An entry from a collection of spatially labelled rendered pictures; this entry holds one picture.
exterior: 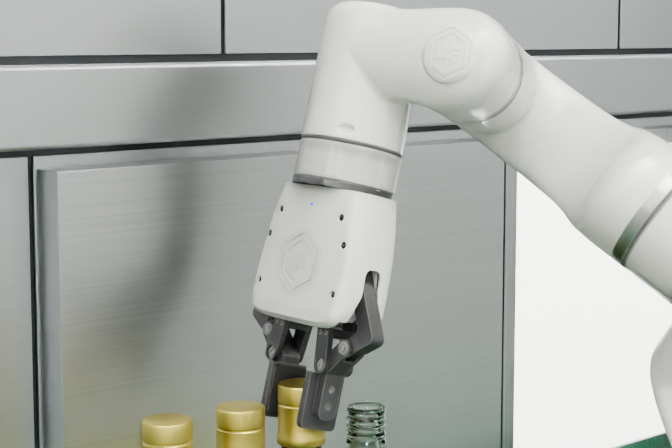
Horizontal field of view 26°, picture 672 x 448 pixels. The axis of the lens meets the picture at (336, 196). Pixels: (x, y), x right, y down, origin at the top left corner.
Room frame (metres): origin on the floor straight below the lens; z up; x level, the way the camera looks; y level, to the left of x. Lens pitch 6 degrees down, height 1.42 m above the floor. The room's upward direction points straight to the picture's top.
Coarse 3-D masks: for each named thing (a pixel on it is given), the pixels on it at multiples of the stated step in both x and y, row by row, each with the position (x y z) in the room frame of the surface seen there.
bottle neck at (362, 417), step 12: (348, 408) 1.05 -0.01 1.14; (360, 408) 1.07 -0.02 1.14; (372, 408) 1.07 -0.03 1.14; (384, 408) 1.05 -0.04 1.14; (348, 420) 1.05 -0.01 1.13; (360, 420) 1.04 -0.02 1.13; (372, 420) 1.04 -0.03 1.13; (384, 420) 1.05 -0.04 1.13; (348, 432) 1.05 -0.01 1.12; (360, 432) 1.04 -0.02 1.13; (372, 432) 1.04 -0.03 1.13; (384, 432) 1.05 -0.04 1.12; (348, 444) 1.05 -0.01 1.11; (360, 444) 1.04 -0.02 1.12; (372, 444) 1.04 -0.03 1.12; (384, 444) 1.05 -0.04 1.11
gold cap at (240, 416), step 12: (216, 408) 0.98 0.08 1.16; (228, 408) 0.97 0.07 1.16; (240, 408) 0.97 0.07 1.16; (252, 408) 0.97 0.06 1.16; (264, 408) 0.98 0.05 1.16; (216, 420) 0.98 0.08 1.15; (228, 420) 0.97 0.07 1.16; (240, 420) 0.97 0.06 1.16; (252, 420) 0.97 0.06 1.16; (264, 420) 0.98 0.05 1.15; (216, 432) 0.98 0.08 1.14; (228, 432) 0.97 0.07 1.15; (240, 432) 0.97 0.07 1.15; (252, 432) 0.97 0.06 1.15; (264, 432) 0.98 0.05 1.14; (216, 444) 0.98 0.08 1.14; (228, 444) 0.97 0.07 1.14; (240, 444) 0.97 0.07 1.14; (252, 444) 0.97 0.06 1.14; (264, 444) 0.98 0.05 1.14
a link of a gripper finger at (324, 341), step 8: (320, 328) 1.01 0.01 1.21; (328, 328) 1.00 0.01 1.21; (344, 328) 1.02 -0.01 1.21; (352, 328) 1.02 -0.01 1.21; (320, 336) 1.01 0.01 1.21; (328, 336) 1.00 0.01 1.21; (336, 336) 1.01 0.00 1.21; (344, 336) 1.01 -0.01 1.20; (320, 344) 1.00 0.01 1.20; (328, 344) 1.00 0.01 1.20; (320, 352) 1.00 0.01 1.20; (328, 352) 1.00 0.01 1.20; (320, 360) 1.00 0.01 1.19; (328, 360) 1.00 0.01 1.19; (320, 368) 1.00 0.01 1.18; (328, 368) 1.00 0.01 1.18; (352, 368) 1.01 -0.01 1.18; (344, 376) 1.01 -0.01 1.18
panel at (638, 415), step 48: (528, 192) 1.36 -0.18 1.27; (528, 240) 1.36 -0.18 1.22; (576, 240) 1.41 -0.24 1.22; (528, 288) 1.36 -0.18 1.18; (576, 288) 1.41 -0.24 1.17; (624, 288) 1.46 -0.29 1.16; (528, 336) 1.36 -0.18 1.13; (576, 336) 1.41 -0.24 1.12; (624, 336) 1.46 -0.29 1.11; (528, 384) 1.37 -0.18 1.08; (576, 384) 1.41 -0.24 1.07; (624, 384) 1.46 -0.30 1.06; (528, 432) 1.37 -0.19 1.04; (576, 432) 1.41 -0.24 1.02; (624, 432) 1.46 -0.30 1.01
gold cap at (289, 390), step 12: (288, 384) 1.02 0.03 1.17; (300, 384) 1.02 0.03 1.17; (288, 396) 1.01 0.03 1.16; (300, 396) 1.01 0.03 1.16; (288, 408) 1.01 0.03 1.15; (288, 420) 1.01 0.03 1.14; (288, 432) 1.01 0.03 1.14; (300, 432) 1.01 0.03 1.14; (312, 432) 1.01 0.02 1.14; (324, 432) 1.02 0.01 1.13; (288, 444) 1.01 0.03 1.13; (300, 444) 1.01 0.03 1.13; (312, 444) 1.01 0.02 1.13
